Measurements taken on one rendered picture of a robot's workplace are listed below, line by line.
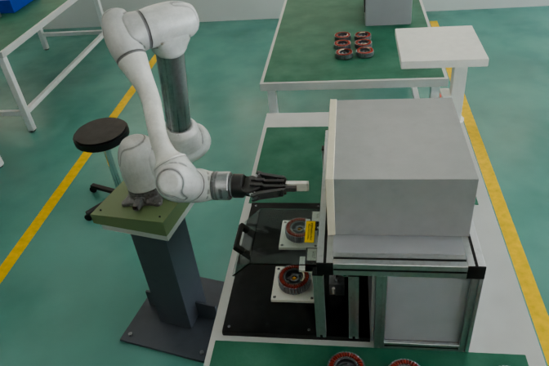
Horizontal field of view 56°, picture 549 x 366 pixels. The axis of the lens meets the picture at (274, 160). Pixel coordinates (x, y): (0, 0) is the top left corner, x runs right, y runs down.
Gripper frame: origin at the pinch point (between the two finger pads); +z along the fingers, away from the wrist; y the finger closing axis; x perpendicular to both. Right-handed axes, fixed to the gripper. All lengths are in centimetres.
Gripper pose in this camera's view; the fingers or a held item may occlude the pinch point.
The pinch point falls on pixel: (296, 185)
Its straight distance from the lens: 157.8
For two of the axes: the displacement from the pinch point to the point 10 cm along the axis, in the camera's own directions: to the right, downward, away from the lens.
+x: -0.9, -8.1, -5.8
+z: 9.9, 0.0, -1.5
